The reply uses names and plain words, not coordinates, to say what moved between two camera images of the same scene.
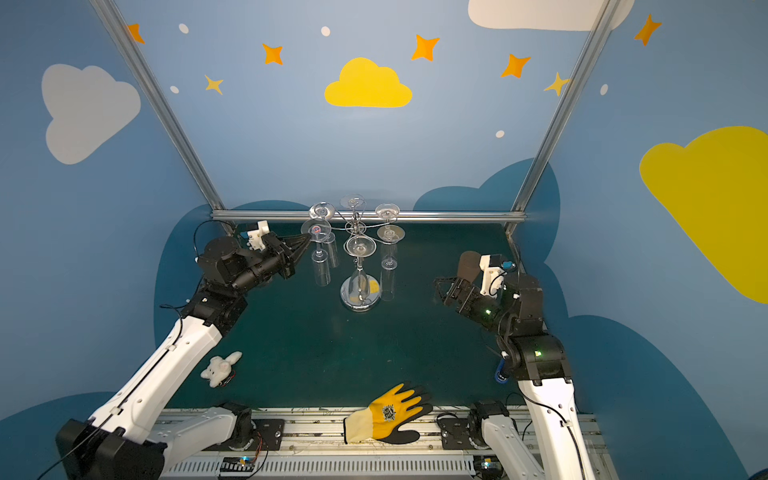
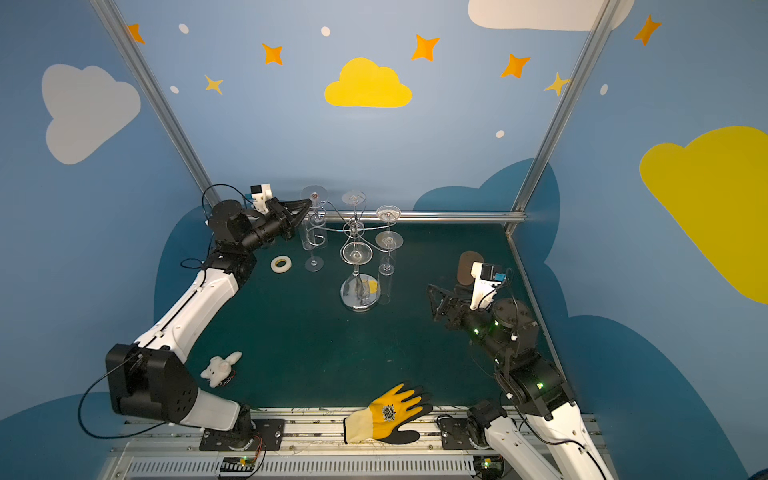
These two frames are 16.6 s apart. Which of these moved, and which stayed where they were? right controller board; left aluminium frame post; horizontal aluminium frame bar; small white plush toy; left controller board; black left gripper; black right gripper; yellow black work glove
Moved: black right gripper; black left gripper
Stayed: right controller board; yellow black work glove; left controller board; small white plush toy; left aluminium frame post; horizontal aluminium frame bar
